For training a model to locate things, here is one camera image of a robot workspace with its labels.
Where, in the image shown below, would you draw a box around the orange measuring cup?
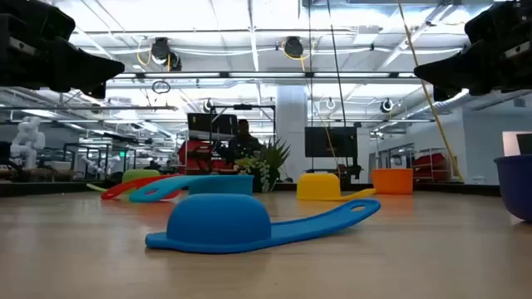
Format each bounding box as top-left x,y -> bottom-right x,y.
371,168 -> 415,195

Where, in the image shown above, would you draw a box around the red measuring cup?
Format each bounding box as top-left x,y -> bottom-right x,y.
101,174 -> 184,201

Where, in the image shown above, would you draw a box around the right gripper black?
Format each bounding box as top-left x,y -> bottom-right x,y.
414,0 -> 532,102

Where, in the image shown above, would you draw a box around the navy measuring cup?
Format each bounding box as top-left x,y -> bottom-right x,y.
493,154 -> 532,223

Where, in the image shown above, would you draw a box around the potted succulent plant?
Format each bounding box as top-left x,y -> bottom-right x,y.
234,138 -> 292,194

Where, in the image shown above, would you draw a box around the black flat screen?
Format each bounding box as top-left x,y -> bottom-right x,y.
304,126 -> 358,159

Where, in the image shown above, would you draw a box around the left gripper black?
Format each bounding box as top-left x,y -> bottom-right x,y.
0,0 -> 126,100

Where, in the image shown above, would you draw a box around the black hanging cable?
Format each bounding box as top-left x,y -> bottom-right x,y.
326,0 -> 348,167

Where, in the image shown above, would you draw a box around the blue measuring cup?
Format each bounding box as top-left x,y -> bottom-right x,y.
145,193 -> 382,254

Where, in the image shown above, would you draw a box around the teal measuring cup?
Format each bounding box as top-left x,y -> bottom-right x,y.
128,174 -> 254,203

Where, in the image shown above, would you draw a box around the black aluminium table frame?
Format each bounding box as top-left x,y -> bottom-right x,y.
0,180 -> 502,199

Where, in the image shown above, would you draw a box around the dark wall monitor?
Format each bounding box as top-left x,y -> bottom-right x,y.
516,132 -> 532,155

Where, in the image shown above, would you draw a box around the rack with red bins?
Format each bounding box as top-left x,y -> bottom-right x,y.
412,152 -> 449,182

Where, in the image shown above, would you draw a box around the red tool cabinet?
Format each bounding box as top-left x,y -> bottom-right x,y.
178,140 -> 219,174

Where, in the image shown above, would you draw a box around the black monitors on stand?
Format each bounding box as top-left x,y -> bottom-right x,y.
186,112 -> 239,141

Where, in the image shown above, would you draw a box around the person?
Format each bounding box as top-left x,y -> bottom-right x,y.
226,119 -> 264,165

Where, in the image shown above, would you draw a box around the yellow measuring cup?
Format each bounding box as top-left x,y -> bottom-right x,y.
296,173 -> 377,203

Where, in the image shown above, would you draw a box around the green measuring cup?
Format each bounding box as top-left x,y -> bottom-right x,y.
86,169 -> 161,193

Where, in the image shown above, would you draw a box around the yellow hanging cable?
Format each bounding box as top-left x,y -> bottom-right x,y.
397,0 -> 465,183

